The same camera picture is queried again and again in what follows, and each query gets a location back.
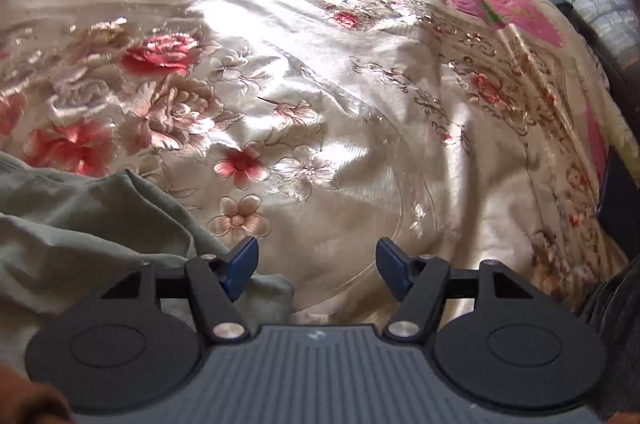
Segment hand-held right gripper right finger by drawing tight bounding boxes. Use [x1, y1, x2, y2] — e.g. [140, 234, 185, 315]
[375, 237, 538, 341]

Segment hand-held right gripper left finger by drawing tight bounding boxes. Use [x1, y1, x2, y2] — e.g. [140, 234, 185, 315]
[100, 235, 260, 345]

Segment grey-green pants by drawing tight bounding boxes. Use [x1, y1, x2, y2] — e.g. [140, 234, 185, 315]
[0, 151, 296, 372]

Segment person's right forearm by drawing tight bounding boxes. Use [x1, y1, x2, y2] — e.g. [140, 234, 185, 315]
[0, 363, 77, 424]

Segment floral satin bedspread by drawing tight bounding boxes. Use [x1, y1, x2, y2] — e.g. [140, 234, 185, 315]
[0, 0, 632, 325]

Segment dark grey knit cloth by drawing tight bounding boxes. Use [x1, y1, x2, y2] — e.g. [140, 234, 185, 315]
[582, 261, 640, 424]

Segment dark wooden headboard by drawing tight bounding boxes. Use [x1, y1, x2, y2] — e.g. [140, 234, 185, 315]
[554, 0, 640, 119]

